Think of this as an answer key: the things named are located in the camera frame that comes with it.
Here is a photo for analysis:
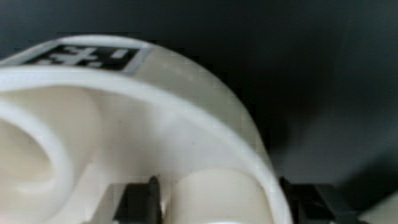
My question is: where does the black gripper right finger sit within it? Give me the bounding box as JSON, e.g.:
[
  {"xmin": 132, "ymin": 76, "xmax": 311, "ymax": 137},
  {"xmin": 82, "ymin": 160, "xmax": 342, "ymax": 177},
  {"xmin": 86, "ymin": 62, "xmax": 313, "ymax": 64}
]
[{"xmin": 279, "ymin": 178, "xmax": 368, "ymax": 224}]

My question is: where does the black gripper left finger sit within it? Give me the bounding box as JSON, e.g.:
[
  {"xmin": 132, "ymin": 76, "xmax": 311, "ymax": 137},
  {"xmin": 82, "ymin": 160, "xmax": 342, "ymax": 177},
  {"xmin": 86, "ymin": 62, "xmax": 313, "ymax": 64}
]
[{"xmin": 112, "ymin": 177, "xmax": 162, "ymax": 224}]

